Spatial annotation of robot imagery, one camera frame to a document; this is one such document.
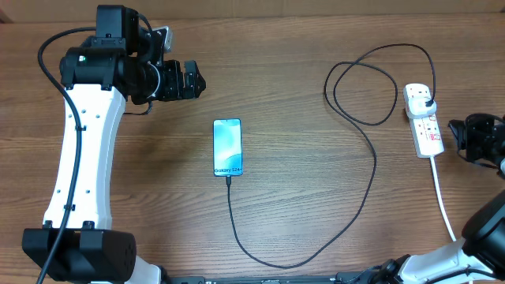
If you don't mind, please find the white power strip cord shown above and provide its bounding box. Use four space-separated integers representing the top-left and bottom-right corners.
428 155 458 242

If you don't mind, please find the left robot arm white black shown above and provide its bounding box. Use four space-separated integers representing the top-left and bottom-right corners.
22 5 206 283

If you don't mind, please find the Samsung Galaxy smartphone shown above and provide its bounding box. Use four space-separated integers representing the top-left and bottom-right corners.
213 118 243 177

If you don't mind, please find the black USB charging cable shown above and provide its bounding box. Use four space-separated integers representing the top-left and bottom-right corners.
225 43 437 271

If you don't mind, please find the white power strip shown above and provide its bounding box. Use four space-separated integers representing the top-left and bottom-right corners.
403 83 444 159

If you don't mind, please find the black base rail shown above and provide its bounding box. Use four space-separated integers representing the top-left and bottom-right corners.
167 267 379 284

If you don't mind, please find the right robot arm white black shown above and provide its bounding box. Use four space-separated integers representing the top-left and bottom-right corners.
370 114 504 283

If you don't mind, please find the white charger plug adapter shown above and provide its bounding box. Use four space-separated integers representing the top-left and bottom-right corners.
406 98 437 119

